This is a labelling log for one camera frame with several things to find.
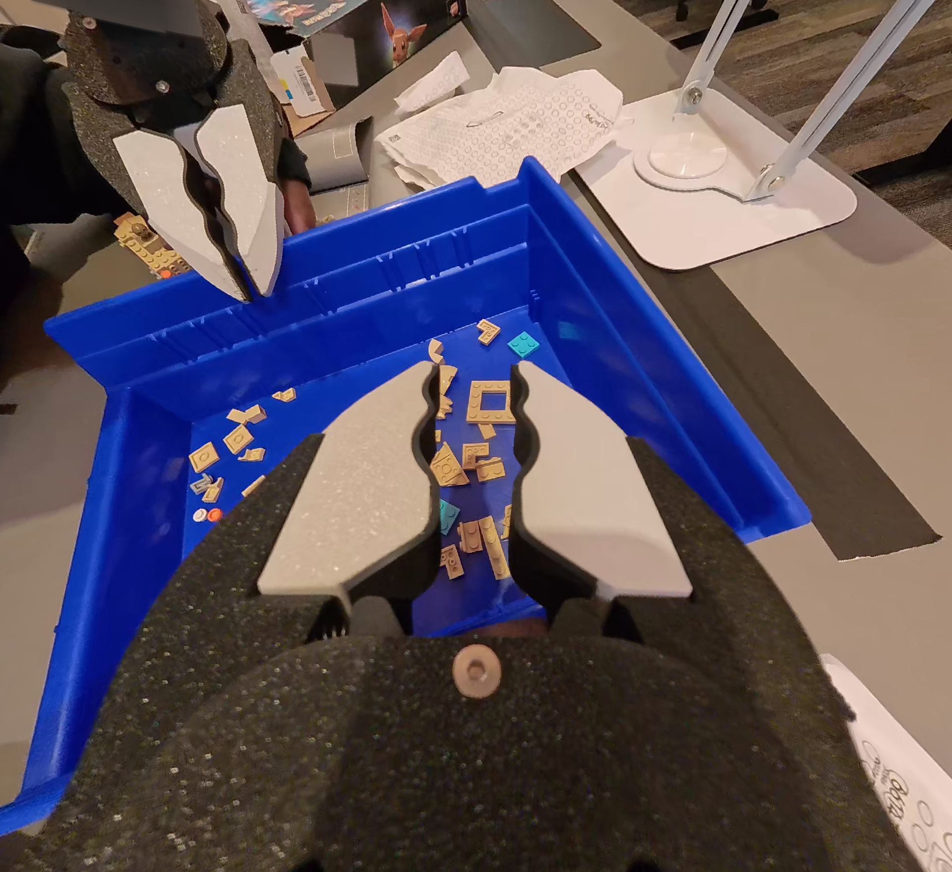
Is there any small white paper bag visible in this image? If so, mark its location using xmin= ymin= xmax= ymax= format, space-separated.
xmin=394 ymin=53 xmax=471 ymax=116

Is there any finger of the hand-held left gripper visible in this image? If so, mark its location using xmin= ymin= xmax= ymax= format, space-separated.
xmin=110 ymin=128 xmax=255 ymax=305
xmin=193 ymin=101 xmax=287 ymax=298

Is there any grey desk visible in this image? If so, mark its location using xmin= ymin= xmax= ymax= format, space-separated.
xmin=0 ymin=0 xmax=952 ymax=872

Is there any tan and brown brick model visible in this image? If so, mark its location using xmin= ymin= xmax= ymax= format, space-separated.
xmin=113 ymin=214 xmax=198 ymax=280

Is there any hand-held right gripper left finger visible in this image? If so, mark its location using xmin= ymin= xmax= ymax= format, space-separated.
xmin=256 ymin=359 xmax=442 ymax=622

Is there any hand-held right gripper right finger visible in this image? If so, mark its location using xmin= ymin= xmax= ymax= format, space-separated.
xmin=508 ymin=359 xmax=694 ymax=625

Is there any large white printed paper bag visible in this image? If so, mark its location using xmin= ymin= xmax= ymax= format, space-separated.
xmin=375 ymin=67 xmax=624 ymax=192

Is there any person's left forearm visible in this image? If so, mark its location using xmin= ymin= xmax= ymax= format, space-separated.
xmin=0 ymin=24 xmax=142 ymax=226

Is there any grey brick instruction booklet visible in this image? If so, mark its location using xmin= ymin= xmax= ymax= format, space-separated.
xmin=297 ymin=117 xmax=373 ymax=215

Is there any pile of tan bricks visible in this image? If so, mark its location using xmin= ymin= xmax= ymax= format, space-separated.
xmin=186 ymin=318 xmax=522 ymax=583

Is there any person's left hand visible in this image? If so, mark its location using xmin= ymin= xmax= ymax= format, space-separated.
xmin=277 ymin=139 xmax=318 ymax=238

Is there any blue plastic bin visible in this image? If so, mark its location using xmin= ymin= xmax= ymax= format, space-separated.
xmin=0 ymin=157 xmax=812 ymax=836

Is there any dark brick set box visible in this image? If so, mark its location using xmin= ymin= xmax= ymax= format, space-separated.
xmin=238 ymin=0 xmax=468 ymax=137

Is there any dark desk cable cover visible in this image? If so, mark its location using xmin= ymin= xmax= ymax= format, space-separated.
xmin=476 ymin=0 xmax=602 ymax=68

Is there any white stand base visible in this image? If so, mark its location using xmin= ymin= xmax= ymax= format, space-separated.
xmin=573 ymin=0 xmax=952 ymax=271

